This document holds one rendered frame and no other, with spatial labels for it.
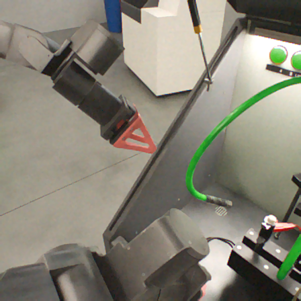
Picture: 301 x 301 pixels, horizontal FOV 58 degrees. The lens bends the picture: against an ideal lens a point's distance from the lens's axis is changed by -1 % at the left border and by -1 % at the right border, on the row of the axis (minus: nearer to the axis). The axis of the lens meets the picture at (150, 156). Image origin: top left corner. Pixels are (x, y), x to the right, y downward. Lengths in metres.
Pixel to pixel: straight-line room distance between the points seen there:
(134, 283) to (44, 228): 1.90
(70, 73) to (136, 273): 0.31
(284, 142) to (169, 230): 0.72
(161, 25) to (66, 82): 2.85
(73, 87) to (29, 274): 0.30
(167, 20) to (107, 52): 2.85
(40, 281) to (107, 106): 0.31
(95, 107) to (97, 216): 1.70
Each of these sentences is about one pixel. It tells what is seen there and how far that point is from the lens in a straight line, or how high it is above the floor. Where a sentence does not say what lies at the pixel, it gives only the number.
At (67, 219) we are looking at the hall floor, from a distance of 2.15.
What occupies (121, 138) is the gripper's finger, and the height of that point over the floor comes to 1.36.
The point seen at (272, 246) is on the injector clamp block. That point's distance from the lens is 0.83.
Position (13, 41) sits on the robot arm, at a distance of 0.50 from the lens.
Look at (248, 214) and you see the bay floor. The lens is 1.08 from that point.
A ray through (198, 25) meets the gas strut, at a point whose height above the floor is 1.47.
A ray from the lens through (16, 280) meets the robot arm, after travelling 0.22.
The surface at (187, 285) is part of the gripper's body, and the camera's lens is 0.38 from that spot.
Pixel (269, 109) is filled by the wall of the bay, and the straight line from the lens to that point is 0.91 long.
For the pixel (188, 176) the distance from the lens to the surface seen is 0.56.
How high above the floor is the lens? 1.62
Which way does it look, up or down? 39 degrees down
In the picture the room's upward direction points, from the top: straight up
